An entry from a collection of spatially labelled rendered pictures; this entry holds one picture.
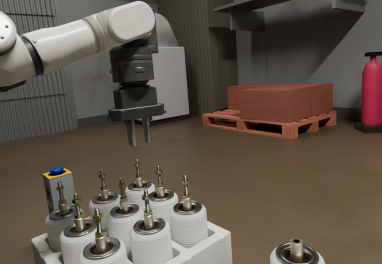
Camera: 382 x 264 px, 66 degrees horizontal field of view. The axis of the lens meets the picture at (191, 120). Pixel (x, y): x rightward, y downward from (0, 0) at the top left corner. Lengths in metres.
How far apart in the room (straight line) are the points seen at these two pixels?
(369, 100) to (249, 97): 0.95
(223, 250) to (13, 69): 0.62
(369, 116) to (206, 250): 2.20
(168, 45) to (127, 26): 3.06
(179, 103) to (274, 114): 1.48
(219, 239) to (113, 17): 0.57
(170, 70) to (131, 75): 2.99
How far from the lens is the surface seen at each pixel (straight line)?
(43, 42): 0.54
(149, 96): 0.63
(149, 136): 0.66
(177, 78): 3.63
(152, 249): 0.71
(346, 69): 3.29
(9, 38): 0.51
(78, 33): 0.57
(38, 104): 3.78
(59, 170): 1.02
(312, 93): 2.74
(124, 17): 0.59
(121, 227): 0.80
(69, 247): 0.77
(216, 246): 0.80
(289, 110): 2.46
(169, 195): 0.87
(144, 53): 0.62
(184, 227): 0.77
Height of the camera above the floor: 0.60
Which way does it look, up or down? 10 degrees down
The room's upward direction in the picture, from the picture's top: 5 degrees counter-clockwise
